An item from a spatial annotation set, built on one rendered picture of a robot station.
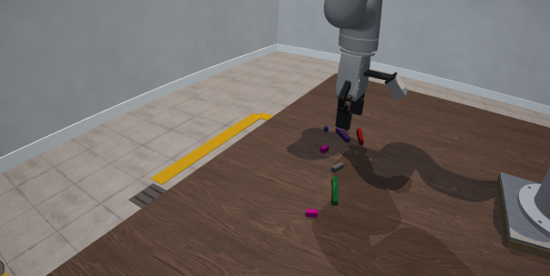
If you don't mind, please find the green rod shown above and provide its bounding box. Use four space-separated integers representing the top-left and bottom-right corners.
332 176 339 205

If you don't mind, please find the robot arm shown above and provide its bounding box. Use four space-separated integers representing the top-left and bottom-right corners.
324 0 550 237

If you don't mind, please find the purple rod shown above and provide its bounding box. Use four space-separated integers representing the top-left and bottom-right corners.
335 128 350 143

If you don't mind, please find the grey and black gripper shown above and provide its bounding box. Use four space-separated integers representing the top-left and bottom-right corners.
335 47 375 130

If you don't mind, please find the red rod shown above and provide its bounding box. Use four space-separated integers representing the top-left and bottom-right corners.
357 128 364 145

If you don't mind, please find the grey rod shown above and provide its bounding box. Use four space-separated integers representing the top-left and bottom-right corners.
331 162 344 173

